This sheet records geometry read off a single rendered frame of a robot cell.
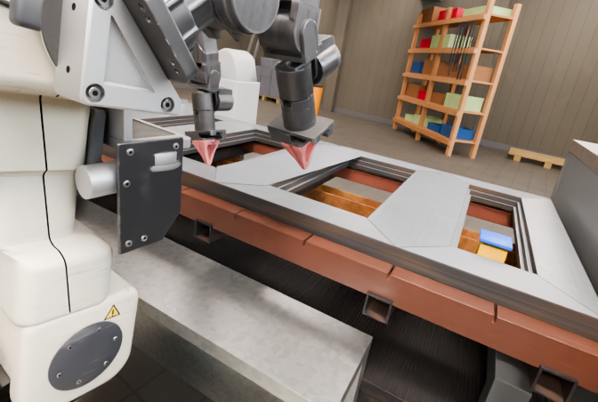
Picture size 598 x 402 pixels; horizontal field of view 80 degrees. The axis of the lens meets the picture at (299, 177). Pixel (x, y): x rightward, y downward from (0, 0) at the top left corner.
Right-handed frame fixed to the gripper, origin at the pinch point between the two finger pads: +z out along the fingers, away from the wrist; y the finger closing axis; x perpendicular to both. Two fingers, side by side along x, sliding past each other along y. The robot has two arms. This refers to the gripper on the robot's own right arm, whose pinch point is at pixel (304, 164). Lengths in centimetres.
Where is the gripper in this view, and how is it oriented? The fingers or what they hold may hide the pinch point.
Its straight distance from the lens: 67.3
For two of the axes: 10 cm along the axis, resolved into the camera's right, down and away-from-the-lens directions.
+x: -5.8, 5.7, -5.9
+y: -8.1, -3.0, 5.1
